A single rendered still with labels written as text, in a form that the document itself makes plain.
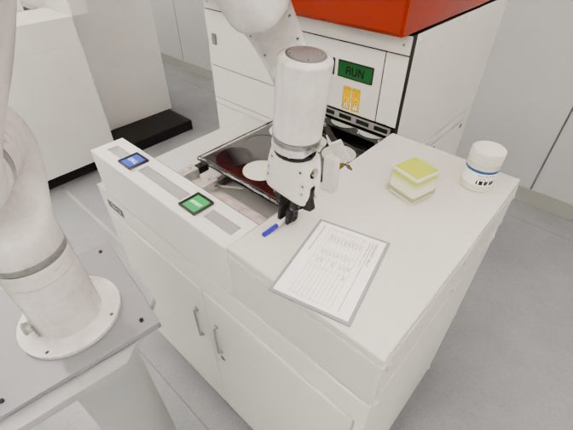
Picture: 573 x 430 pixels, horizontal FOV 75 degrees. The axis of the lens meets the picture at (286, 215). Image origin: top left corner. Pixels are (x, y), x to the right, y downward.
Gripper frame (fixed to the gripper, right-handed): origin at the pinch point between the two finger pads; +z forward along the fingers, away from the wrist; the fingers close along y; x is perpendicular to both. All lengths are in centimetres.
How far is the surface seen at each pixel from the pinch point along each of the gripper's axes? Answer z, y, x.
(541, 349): 92, -73, -93
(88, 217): 116, 153, -3
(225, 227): 4.1, 8.3, 9.6
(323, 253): 0.7, -11.7, 3.0
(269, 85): 8, 52, -49
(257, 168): 11.6, 24.9, -16.1
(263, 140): 12.8, 34.7, -28.7
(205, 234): 3.8, 9.3, 13.8
